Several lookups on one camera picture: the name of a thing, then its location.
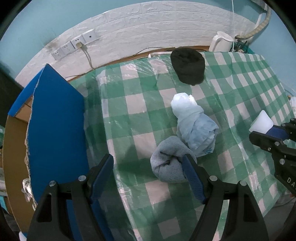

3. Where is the white foam block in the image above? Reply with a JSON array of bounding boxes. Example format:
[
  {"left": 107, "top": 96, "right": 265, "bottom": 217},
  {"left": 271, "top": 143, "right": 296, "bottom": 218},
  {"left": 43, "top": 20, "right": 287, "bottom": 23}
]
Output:
[{"left": 249, "top": 110, "right": 274, "bottom": 134}]

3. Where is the grey sock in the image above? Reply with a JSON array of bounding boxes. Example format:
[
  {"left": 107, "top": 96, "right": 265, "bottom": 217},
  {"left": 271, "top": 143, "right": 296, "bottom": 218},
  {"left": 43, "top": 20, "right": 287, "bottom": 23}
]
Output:
[{"left": 150, "top": 136, "right": 197, "bottom": 183}]

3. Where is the white blue crumpled cloth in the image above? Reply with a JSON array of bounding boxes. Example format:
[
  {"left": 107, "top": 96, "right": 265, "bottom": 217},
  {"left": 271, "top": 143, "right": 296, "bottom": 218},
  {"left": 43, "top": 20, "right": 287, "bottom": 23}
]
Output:
[{"left": 171, "top": 92, "right": 219, "bottom": 157}]

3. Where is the blue cardboard box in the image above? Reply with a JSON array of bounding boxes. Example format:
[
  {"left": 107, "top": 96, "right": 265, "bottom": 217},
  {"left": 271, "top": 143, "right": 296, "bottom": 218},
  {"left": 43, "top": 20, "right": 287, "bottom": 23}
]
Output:
[{"left": 2, "top": 63, "right": 117, "bottom": 241}]

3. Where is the green checkered tablecloth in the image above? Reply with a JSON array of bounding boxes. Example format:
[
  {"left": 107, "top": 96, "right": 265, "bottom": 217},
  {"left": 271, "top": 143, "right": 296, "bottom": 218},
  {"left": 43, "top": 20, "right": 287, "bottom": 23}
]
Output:
[{"left": 72, "top": 52, "right": 293, "bottom": 240}]

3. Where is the white electric kettle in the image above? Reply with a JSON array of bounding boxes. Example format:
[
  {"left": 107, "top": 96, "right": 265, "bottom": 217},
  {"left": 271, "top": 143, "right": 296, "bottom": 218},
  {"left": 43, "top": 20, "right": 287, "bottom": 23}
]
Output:
[{"left": 209, "top": 31, "right": 233, "bottom": 52}]

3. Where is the black knit hat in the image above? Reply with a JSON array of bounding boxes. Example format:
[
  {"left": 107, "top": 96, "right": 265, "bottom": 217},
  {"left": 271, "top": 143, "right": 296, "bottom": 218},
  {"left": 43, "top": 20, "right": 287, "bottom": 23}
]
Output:
[{"left": 170, "top": 48, "right": 205, "bottom": 86}]

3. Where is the striped hose pipe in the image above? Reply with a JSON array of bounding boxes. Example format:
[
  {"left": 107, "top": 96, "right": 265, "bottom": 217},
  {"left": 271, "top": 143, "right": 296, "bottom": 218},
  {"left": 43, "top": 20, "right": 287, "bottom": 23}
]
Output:
[{"left": 235, "top": 4, "right": 272, "bottom": 40}]

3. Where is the socket power cable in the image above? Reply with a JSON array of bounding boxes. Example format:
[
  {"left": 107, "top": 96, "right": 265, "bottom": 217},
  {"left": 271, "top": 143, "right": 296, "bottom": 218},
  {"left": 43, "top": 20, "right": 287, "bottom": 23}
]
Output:
[{"left": 77, "top": 43, "right": 95, "bottom": 70}]

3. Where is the white wall socket strip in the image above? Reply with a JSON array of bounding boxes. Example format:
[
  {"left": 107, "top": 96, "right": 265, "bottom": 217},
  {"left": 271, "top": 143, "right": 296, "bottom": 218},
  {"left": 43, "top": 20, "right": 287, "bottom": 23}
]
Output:
[{"left": 52, "top": 29, "right": 99, "bottom": 61}]

